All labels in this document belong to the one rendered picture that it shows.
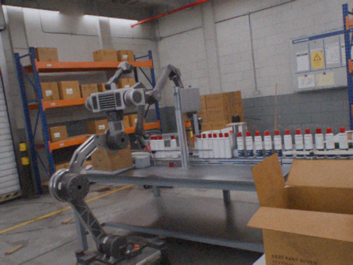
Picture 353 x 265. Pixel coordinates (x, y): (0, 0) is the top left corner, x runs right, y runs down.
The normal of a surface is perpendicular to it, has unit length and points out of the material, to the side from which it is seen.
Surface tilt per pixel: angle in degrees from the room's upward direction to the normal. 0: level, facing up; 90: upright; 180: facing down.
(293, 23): 90
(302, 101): 90
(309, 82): 90
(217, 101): 90
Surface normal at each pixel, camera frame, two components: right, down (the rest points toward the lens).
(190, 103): 0.34, 0.06
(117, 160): 0.70, -0.01
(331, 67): -0.65, 0.16
